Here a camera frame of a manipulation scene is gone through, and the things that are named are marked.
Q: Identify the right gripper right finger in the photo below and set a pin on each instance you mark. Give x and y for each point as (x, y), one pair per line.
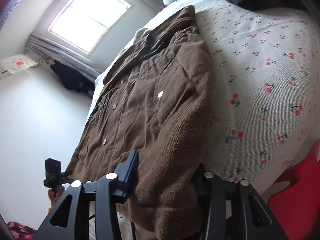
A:
(233, 210)

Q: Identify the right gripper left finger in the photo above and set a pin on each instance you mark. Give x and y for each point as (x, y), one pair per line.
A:
(69, 218)

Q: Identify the brown button jacket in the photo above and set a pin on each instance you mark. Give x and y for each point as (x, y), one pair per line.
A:
(157, 98)

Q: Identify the hanging black clothes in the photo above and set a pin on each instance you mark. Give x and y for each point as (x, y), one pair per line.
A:
(71, 78)

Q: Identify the left hand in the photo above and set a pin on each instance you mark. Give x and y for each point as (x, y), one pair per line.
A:
(55, 196)

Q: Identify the red plastic stool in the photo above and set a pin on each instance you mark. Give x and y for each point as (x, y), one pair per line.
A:
(296, 207)

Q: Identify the left grey curtain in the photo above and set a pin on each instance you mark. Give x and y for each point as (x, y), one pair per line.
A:
(51, 49)

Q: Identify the cherry print cloth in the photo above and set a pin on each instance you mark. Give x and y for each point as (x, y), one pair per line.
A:
(266, 89)

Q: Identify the window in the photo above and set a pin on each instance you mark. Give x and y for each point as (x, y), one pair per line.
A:
(82, 23)

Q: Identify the light blue bed sheet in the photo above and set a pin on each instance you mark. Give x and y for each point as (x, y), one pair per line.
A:
(152, 24)

